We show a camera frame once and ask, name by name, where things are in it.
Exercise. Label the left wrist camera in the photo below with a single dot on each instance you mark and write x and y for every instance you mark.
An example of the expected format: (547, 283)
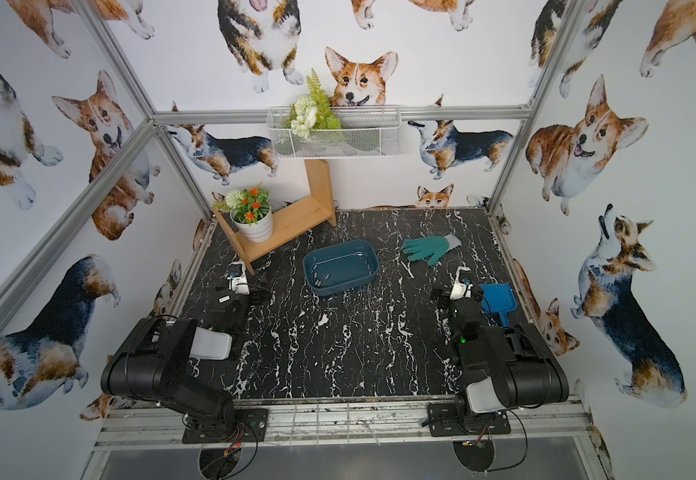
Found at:
(237, 278)

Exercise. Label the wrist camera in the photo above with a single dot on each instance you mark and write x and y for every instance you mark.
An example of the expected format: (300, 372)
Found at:
(237, 278)
(465, 285)

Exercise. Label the white pot orange flowers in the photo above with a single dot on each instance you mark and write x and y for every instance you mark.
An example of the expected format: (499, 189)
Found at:
(250, 210)

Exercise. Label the teal plastic storage box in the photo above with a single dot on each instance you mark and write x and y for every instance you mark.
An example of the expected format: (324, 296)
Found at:
(341, 267)

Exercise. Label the white wire basket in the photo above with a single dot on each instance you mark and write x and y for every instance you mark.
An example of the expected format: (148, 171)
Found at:
(363, 132)

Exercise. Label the green work glove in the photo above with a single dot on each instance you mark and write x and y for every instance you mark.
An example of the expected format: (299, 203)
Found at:
(431, 249)

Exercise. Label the artificial fern white flowers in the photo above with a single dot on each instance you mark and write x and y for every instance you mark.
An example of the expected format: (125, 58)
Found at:
(312, 112)

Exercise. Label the wooden shelf stand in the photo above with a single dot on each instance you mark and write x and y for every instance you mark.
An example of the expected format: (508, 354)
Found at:
(290, 222)

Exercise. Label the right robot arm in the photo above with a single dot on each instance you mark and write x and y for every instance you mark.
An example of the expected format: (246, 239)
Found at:
(504, 367)

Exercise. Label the blue plastic dustpan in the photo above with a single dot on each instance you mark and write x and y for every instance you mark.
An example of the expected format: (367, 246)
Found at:
(498, 302)

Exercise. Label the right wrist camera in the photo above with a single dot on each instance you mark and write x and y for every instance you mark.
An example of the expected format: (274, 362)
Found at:
(465, 285)

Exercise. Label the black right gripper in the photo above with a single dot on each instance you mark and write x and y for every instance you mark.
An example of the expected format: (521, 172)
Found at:
(448, 298)

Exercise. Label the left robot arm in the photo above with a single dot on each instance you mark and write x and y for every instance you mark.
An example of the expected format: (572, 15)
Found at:
(152, 365)

